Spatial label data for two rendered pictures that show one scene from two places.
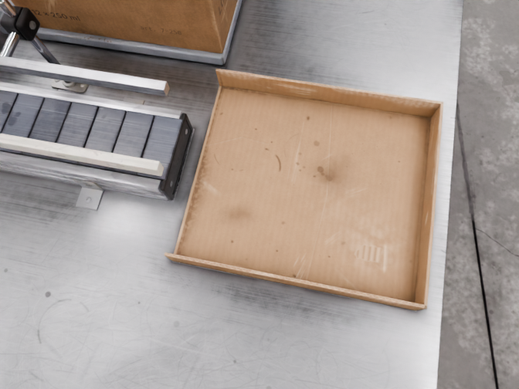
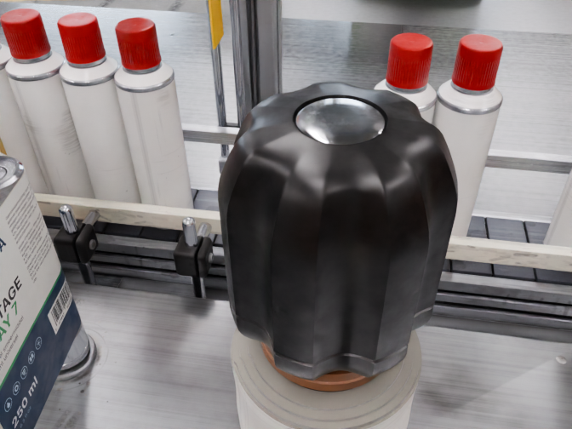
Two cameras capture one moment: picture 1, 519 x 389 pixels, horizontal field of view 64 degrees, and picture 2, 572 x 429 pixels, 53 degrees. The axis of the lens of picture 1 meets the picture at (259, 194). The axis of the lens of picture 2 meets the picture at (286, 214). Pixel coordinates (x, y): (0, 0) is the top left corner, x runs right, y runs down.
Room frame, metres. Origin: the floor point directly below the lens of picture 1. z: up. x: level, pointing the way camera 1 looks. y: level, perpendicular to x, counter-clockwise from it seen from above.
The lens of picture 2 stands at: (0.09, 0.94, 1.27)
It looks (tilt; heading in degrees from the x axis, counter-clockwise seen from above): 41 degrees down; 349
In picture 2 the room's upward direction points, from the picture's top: 1 degrees counter-clockwise
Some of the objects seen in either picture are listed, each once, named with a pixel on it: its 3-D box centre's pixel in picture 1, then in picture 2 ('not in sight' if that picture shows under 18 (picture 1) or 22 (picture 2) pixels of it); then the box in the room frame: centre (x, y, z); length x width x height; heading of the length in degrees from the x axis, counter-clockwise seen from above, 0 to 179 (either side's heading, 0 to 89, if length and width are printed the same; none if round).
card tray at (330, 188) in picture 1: (309, 180); not in sight; (0.17, -0.06, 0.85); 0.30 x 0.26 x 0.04; 69
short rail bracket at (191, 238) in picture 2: not in sight; (197, 267); (0.47, 0.95, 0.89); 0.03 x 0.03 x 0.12; 69
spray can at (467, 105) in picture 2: not in sight; (456, 152); (0.47, 0.71, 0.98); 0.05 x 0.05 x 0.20
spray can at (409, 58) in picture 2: not in sight; (397, 151); (0.48, 0.77, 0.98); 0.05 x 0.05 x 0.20
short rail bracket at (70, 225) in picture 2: not in sight; (88, 242); (0.52, 1.05, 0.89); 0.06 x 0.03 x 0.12; 159
